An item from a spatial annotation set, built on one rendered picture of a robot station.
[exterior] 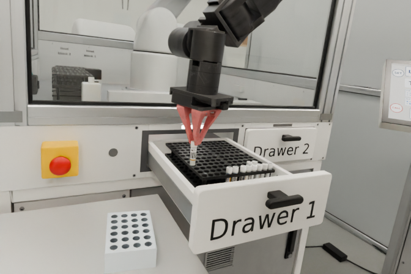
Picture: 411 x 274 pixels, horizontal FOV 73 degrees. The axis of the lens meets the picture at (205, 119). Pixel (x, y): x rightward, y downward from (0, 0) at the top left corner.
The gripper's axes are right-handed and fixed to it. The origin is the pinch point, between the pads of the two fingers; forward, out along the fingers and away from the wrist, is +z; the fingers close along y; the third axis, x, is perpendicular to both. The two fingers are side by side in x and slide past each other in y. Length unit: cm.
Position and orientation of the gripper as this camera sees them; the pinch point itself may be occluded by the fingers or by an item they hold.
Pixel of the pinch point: (195, 139)
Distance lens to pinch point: 52.6
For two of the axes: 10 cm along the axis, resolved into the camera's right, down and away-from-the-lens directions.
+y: -7.9, -2.5, 5.6
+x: -5.9, 1.2, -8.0
